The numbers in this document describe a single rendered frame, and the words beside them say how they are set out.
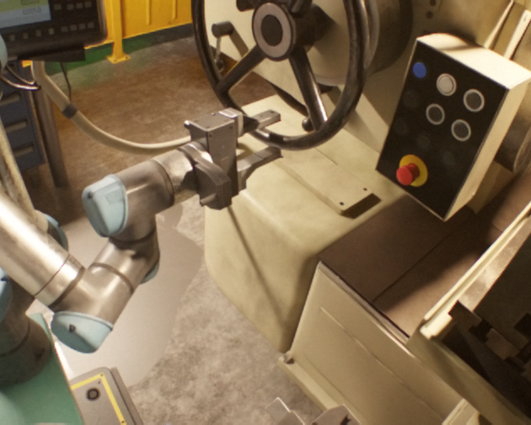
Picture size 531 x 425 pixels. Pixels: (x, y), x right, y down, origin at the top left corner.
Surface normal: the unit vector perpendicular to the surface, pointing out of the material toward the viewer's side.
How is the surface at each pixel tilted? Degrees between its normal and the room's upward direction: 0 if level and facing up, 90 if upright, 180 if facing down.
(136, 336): 0
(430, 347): 90
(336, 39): 91
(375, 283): 0
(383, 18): 69
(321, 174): 0
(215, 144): 79
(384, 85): 90
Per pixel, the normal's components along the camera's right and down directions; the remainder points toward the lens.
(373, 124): -0.75, 0.40
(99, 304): 0.67, -0.36
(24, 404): 0.11, -0.71
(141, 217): 0.65, 0.58
